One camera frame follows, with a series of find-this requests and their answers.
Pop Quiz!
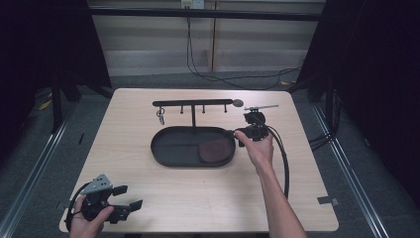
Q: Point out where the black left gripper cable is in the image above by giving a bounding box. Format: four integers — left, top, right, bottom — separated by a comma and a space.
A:
64, 181, 91, 232

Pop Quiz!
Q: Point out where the person's right hand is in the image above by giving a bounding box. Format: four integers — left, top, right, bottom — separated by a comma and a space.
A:
233, 129, 275, 176

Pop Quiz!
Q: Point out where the black wall cable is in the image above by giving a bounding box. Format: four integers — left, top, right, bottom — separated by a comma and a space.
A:
185, 16, 303, 91

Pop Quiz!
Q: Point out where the black horizontal frame bar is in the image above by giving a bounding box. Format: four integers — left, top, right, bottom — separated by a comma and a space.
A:
87, 7, 323, 23

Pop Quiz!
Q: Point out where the black curtain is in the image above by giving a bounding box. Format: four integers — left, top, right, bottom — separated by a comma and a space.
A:
295, 0, 420, 202
0, 0, 112, 167

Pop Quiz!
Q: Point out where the metal floor rail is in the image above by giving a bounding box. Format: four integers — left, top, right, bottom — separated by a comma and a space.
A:
311, 103, 394, 238
0, 108, 76, 238

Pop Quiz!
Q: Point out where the grey tape piece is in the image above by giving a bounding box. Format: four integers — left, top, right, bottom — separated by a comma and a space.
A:
316, 195, 340, 206

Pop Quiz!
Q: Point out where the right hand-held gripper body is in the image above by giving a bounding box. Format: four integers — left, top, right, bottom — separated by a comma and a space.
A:
236, 104, 279, 143

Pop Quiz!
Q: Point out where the person's left hand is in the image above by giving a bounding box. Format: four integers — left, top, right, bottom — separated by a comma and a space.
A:
68, 195, 115, 238

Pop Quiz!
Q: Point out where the black tray with hook rack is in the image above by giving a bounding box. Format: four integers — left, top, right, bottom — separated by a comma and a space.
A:
150, 98, 246, 169

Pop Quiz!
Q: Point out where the black floor cable bundle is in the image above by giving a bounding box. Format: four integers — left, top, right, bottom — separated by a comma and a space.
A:
308, 90, 342, 152

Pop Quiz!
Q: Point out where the yellow tape piece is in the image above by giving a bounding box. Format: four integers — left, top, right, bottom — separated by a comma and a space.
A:
38, 98, 53, 112

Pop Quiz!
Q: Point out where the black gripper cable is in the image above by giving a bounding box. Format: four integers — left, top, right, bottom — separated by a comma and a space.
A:
64, 181, 91, 232
263, 125, 291, 200

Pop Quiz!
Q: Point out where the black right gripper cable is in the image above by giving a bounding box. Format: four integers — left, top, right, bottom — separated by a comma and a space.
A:
263, 125, 291, 200

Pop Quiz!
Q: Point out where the brown leather pouch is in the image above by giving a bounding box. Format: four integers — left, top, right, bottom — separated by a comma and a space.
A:
197, 138, 235, 164

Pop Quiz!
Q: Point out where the white wall socket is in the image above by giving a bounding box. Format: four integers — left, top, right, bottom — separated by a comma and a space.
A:
180, 0, 206, 10

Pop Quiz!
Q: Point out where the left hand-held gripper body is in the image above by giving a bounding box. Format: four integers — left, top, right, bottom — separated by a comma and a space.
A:
79, 174, 133, 224

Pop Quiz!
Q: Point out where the black stand post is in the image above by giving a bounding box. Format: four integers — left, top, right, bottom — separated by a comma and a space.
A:
51, 77, 64, 135

